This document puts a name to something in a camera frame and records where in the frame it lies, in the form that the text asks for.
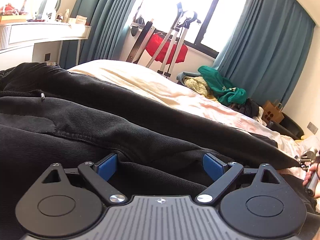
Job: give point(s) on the teal curtain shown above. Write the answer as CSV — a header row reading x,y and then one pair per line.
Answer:
x,y
105,17
262,42

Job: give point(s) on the black clothes pile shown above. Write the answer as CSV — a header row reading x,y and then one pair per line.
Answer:
x,y
250,107

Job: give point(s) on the group of cosmetic bottles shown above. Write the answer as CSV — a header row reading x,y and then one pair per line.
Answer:
x,y
67,15

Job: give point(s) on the white dressing table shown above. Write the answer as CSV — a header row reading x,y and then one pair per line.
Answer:
x,y
50,30

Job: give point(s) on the person's right hand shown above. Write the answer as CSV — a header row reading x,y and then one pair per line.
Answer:
x,y
308,177

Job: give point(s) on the dark steam iron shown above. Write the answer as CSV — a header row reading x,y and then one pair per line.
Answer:
x,y
139,20

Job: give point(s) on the pastel bed duvet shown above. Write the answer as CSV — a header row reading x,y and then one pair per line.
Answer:
x,y
150,80

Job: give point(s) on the white box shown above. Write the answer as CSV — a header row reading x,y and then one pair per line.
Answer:
x,y
81,20

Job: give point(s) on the orange tray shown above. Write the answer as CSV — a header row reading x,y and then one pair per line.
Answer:
x,y
12,18

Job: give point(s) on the red plush item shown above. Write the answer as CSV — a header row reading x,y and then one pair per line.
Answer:
x,y
8,8

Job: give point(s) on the red cloth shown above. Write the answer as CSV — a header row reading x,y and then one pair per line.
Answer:
x,y
160,45

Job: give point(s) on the black armchair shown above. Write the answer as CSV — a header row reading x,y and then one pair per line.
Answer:
x,y
290,127

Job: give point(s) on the grey wall switch plate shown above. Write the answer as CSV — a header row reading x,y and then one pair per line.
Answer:
x,y
312,127

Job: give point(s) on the grey-blue cloth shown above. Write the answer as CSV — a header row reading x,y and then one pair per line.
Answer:
x,y
186,74

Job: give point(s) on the yellow knit blanket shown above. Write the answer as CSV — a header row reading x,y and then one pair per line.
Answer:
x,y
197,85

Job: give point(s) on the white garment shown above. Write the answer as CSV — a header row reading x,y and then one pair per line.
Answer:
x,y
261,116

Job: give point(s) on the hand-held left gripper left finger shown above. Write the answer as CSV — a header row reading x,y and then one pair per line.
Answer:
x,y
107,166

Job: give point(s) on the dark wall socket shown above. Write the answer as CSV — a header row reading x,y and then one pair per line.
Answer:
x,y
47,57

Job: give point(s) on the brown paper bag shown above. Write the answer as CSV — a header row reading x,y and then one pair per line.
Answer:
x,y
271,113

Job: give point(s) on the folded ironing board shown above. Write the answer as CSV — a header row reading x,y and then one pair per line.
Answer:
x,y
142,42

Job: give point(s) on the green garment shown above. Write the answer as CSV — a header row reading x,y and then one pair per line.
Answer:
x,y
212,80

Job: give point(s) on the garment steamer stand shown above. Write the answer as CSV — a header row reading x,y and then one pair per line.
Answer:
x,y
183,37

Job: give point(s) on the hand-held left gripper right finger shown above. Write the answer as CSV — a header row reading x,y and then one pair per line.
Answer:
x,y
213,166

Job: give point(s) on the black jeans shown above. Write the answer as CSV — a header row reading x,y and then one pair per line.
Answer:
x,y
100,120

